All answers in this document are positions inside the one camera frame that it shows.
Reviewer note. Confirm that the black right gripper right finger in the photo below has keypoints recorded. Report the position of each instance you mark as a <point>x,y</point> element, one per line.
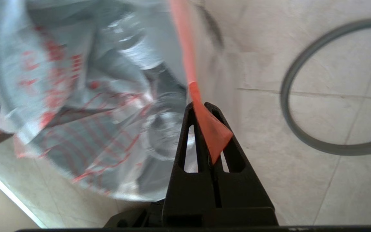
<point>253,199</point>

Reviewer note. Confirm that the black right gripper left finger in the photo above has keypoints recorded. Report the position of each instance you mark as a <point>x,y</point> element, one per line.
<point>188,199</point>

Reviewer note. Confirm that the white red bag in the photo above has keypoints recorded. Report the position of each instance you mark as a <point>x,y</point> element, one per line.
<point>76,96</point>

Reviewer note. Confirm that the crumpled clear plastic bottle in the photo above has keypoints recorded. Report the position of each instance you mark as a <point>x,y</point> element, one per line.
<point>163,135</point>

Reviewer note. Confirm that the labelled clear plastic bottle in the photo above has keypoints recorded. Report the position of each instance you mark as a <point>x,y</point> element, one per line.
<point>137,48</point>

